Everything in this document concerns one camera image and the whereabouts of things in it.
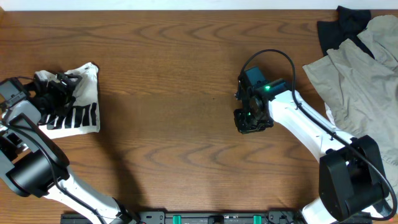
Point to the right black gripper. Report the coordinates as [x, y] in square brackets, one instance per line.
[242, 126]

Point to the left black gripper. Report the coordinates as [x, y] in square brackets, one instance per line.
[62, 83]

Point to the white t-shirt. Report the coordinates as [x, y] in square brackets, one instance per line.
[84, 116]

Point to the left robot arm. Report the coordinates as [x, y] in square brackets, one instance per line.
[32, 164]

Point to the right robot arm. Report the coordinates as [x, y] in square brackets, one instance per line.
[352, 185]

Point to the white garment at right edge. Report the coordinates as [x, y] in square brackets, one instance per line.
[331, 119]

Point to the grey-beige garment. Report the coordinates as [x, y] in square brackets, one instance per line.
[360, 89]

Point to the black garment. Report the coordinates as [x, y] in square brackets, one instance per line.
[349, 24]

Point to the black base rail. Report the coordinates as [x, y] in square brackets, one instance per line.
[270, 217]

